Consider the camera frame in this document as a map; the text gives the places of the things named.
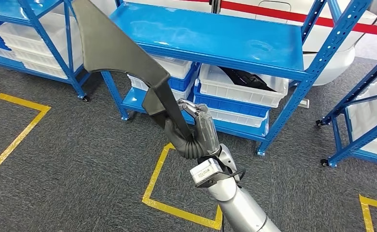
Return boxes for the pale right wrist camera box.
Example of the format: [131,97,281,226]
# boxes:
[190,158,224,186]

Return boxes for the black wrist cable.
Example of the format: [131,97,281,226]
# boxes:
[218,160,247,184]

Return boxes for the white car with red stripe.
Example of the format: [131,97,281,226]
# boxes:
[89,0,377,87]

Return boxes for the blue plastic crate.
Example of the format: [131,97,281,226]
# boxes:
[167,62,201,92]
[193,82,271,119]

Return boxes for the black parts in crate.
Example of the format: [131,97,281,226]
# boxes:
[218,66,277,93]

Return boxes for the black stanchion post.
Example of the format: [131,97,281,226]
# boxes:
[209,0,223,15]

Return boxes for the black plastic car part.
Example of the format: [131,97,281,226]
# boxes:
[72,0,196,142]

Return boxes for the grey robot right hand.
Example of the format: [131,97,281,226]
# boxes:
[164,98,222,160]

